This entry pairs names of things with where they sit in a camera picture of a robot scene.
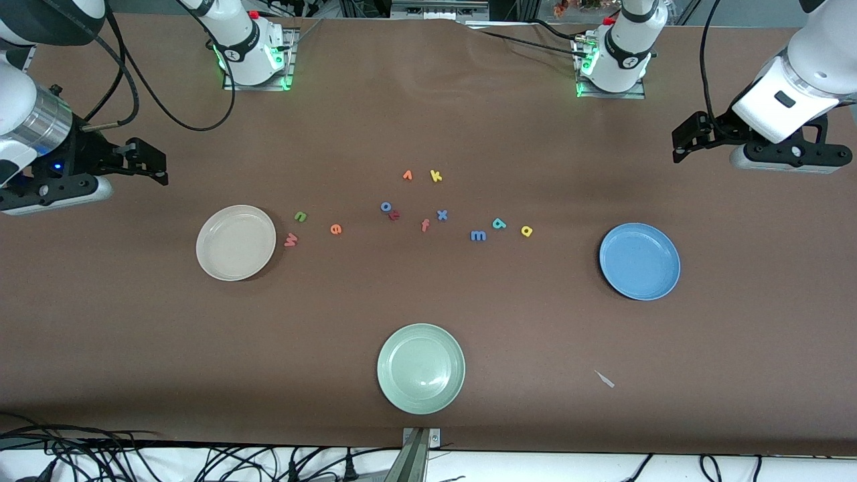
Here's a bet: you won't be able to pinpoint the brown paper table cover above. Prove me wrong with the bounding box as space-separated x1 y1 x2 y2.
0 12 857 457

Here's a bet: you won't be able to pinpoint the tangled black floor cables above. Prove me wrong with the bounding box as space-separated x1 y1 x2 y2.
0 410 168 482

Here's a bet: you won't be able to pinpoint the blue round plate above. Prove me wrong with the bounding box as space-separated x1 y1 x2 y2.
599 222 682 301

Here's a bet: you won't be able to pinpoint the grey metal box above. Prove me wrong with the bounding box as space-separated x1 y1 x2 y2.
392 0 489 21

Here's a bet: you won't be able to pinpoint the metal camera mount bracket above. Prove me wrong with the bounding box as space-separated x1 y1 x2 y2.
383 427 443 482

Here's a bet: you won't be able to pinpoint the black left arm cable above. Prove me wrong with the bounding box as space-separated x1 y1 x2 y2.
699 0 737 135

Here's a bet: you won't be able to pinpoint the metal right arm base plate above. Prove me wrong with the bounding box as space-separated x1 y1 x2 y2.
222 27 296 92

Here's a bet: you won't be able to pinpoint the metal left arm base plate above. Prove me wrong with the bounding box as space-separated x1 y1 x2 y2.
574 37 647 100

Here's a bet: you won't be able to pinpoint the black cable on table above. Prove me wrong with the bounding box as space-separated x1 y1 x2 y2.
469 20 590 58

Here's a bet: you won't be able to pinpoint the beige round plate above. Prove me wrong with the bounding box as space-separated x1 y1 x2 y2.
196 204 277 282

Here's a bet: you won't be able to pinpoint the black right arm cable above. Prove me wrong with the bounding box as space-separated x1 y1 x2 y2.
84 0 236 133

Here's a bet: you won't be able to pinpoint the pale green round plate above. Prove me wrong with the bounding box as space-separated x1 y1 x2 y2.
376 323 467 416

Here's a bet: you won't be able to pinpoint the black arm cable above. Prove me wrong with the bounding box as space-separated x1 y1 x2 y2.
84 0 236 133
699 0 737 135

